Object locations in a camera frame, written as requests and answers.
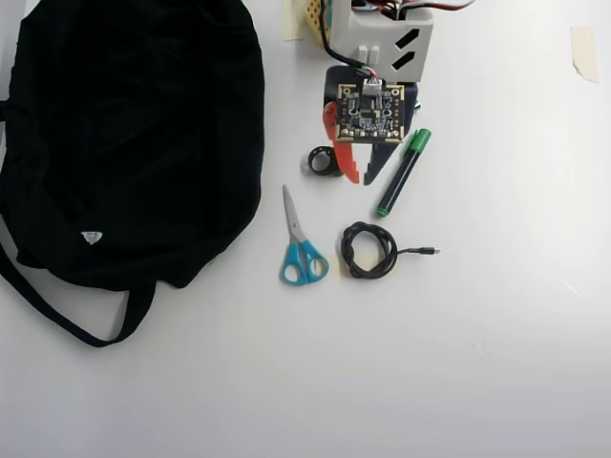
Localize black ring clamp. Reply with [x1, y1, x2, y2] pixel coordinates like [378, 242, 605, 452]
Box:
[305, 145, 346, 179]

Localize blue handled scissors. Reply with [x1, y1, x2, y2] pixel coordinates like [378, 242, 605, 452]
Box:
[278, 184, 331, 288]

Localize bare camera circuit board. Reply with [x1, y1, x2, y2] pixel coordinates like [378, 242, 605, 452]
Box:
[334, 81, 407, 145]

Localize black camera cable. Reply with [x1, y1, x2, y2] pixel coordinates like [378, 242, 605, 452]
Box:
[318, 0, 379, 80]

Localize coiled black USB cable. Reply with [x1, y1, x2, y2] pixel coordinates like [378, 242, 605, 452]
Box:
[340, 219, 442, 281]

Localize green and black marker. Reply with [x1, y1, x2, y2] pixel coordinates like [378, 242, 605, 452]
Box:
[372, 127, 434, 219]

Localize black cloth bag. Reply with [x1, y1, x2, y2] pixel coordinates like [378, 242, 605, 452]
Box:
[0, 0, 267, 349]

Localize beige masking tape strip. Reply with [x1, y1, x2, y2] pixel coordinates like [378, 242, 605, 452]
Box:
[569, 25, 600, 85]
[283, 0, 307, 43]

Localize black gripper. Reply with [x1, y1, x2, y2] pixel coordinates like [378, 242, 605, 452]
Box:
[322, 65, 422, 187]

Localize yellow perforated plastic part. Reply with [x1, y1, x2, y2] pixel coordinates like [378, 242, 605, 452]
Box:
[303, 0, 336, 50]

